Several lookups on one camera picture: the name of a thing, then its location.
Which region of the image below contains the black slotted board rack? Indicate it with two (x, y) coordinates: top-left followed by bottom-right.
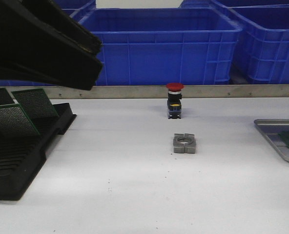
(0, 103), (76, 201)

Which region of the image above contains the green perforated board middle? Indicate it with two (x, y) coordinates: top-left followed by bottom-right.
(0, 103), (40, 138)

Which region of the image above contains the blue plastic crate left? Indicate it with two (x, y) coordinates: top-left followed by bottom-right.
(0, 80), (57, 87)

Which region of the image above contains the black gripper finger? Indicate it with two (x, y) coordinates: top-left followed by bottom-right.
(0, 0), (103, 90)
(20, 0), (102, 59)

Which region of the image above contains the blue plastic crate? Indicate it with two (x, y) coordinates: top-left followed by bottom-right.
(229, 7), (289, 84)
(80, 8), (241, 86)
(0, 80), (57, 87)

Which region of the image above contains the red emergency stop button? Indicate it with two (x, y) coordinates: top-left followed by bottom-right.
(166, 82), (184, 119)

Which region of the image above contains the grey metal clamp block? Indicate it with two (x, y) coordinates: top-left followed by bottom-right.
(173, 134), (196, 154)

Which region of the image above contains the silver metal tray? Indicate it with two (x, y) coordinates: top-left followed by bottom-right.
(254, 119), (289, 162)

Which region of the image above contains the blue plastic crate centre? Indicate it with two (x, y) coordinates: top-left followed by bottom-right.
(80, 8), (241, 86)

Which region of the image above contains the steel table edge rail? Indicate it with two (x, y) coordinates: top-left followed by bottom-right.
(5, 84), (289, 99)

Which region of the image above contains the blue crate back right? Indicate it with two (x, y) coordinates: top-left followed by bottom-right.
(179, 0), (289, 8)

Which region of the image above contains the green board far left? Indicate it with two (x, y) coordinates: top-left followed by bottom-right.
(0, 88), (14, 105)

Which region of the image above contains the green perforated board rear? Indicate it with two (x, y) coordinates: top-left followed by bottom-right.
(11, 88), (59, 119)

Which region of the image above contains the blue plastic crate right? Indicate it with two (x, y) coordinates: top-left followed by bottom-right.
(229, 7), (289, 84)

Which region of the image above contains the blue crate back left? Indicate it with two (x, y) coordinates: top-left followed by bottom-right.
(54, 0), (96, 19)

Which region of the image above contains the green perforated board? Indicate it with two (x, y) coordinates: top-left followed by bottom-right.
(0, 103), (40, 138)
(11, 88), (59, 119)

